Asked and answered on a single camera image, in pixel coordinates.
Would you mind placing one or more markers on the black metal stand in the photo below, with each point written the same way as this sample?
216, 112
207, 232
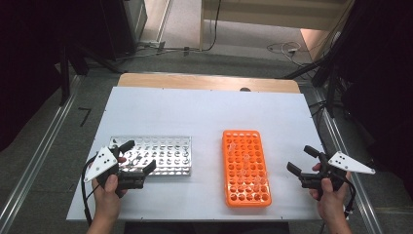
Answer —
65, 74

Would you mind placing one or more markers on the orange plastic test tube rack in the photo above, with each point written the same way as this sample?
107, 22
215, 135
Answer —
248, 203

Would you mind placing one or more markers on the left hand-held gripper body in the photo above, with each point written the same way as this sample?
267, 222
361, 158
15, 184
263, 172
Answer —
101, 162

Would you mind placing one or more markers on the aluminium floor rail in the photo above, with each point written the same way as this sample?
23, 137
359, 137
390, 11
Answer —
344, 156
35, 162

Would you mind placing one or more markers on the black curtain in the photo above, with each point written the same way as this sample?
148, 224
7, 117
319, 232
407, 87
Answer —
383, 81
26, 65

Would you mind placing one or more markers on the black tripod stand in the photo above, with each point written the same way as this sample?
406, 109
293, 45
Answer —
330, 87

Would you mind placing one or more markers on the light wooden table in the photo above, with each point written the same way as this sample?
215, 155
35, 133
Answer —
195, 81

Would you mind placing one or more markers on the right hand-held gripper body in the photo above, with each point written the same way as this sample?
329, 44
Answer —
349, 164

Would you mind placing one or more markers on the grey cabinet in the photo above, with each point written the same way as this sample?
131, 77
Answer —
136, 19

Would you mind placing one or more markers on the person's left hand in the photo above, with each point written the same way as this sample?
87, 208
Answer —
105, 203

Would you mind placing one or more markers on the person's right hand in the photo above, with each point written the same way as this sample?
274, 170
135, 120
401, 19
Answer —
332, 203

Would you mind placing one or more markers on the dark table grommet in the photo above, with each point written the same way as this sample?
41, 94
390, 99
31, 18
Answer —
245, 89

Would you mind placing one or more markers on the beige wooden cabinet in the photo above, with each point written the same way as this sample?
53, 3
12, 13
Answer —
276, 14

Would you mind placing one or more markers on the clear test tube rack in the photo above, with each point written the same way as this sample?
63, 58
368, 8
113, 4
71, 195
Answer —
170, 152

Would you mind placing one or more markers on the white table board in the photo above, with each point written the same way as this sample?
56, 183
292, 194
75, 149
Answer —
195, 107

